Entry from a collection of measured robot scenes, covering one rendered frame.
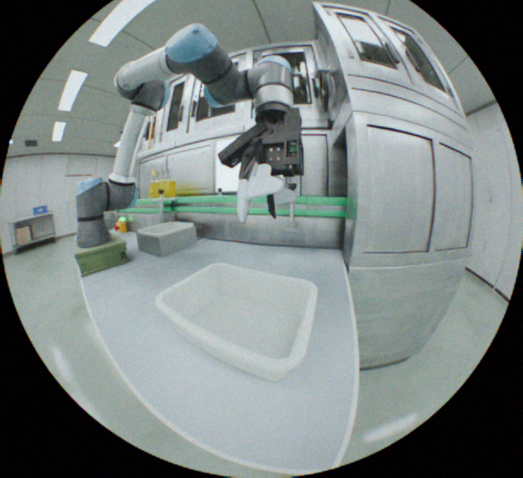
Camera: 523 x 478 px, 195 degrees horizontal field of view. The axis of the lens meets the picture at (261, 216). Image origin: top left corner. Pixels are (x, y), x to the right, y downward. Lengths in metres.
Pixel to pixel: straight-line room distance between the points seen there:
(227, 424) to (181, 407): 0.06
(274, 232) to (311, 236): 0.15
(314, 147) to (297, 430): 0.95
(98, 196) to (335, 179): 1.03
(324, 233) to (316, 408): 0.57
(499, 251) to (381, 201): 2.73
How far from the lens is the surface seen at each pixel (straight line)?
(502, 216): 3.05
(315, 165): 0.85
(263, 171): 0.22
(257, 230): 0.66
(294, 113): 0.28
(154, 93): 0.66
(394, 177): 0.55
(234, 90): 0.36
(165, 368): 0.27
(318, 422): 0.23
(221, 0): 1.89
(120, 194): 0.68
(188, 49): 0.28
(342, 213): 0.66
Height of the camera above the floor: 0.97
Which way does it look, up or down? 8 degrees down
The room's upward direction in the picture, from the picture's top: straight up
